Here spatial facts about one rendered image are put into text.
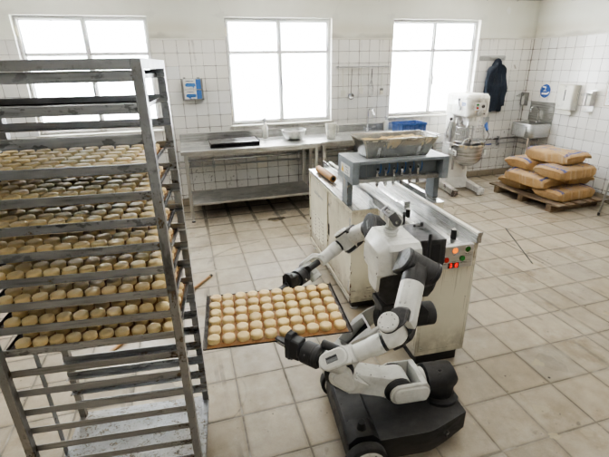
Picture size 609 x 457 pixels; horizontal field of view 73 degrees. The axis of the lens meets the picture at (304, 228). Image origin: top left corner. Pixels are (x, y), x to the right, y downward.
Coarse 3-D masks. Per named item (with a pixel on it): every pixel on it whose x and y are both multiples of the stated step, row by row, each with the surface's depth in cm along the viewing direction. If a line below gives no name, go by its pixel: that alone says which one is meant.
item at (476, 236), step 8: (400, 184) 323; (400, 192) 320; (408, 192) 306; (416, 200) 295; (424, 200) 284; (424, 208) 285; (432, 208) 274; (440, 216) 265; (448, 216) 256; (448, 224) 257; (456, 224) 249; (464, 224) 242; (464, 232) 241; (472, 232) 233; (480, 232) 228; (472, 240) 234; (480, 240) 231
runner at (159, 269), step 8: (88, 272) 138; (96, 272) 138; (104, 272) 138; (112, 272) 139; (120, 272) 139; (128, 272) 140; (136, 272) 140; (144, 272) 141; (152, 272) 142; (160, 272) 142; (0, 280) 133; (8, 280) 134; (16, 280) 134; (24, 280) 135; (32, 280) 135; (40, 280) 136; (48, 280) 136; (56, 280) 137; (64, 280) 137; (72, 280) 138; (80, 280) 138; (88, 280) 138; (0, 288) 134
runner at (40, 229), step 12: (0, 228) 127; (12, 228) 128; (24, 228) 129; (36, 228) 129; (48, 228) 130; (60, 228) 131; (72, 228) 131; (84, 228) 132; (96, 228) 133; (108, 228) 133
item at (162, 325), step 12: (180, 288) 183; (180, 300) 174; (120, 324) 157; (132, 324) 160; (144, 324) 159; (156, 324) 156; (168, 324) 156; (24, 336) 152; (36, 336) 154; (48, 336) 154; (60, 336) 150; (72, 336) 150; (84, 336) 150; (96, 336) 152; (108, 336) 151; (120, 336) 152
